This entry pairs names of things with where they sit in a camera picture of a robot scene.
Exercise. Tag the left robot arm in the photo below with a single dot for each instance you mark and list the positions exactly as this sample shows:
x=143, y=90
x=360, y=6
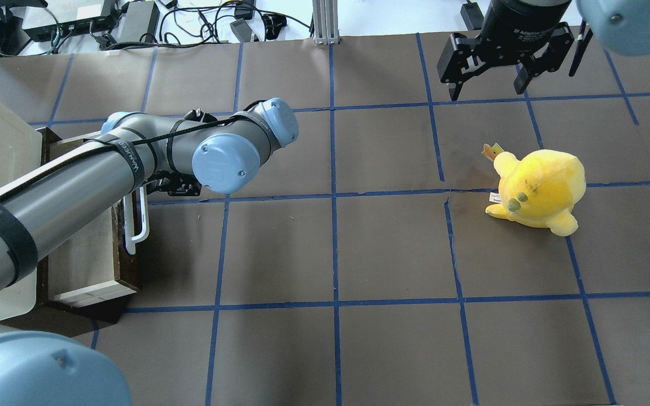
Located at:
x=44, y=208

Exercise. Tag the dark wooden drawer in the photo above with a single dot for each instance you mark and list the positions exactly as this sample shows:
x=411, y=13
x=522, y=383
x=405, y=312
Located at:
x=83, y=284

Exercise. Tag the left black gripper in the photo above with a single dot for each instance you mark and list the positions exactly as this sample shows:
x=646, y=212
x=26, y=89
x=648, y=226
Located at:
x=179, y=185

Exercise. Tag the yellow plush toy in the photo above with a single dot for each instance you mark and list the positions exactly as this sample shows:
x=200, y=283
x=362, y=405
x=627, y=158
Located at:
x=538, y=191

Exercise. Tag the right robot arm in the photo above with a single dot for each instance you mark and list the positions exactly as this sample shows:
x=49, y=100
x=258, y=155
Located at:
x=621, y=26

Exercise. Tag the aluminium frame post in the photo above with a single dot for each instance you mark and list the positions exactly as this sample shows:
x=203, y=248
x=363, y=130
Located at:
x=325, y=23

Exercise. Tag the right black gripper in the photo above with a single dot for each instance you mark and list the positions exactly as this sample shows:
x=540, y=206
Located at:
x=514, y=22

